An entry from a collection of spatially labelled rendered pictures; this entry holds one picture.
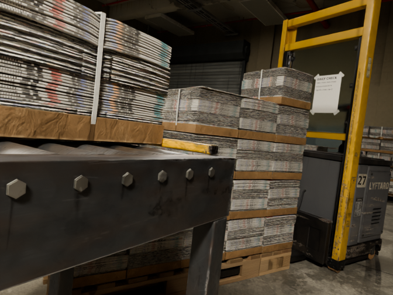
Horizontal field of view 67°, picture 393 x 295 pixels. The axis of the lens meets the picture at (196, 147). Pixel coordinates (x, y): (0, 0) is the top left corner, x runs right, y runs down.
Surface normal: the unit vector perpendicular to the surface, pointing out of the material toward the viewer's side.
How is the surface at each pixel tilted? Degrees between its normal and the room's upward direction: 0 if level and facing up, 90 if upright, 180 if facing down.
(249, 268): 90
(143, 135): 91
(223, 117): 90
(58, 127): 92
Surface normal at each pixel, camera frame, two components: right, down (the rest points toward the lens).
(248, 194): 0.54, 0.10
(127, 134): 0.80, 0.14
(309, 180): -0.83, -0.07
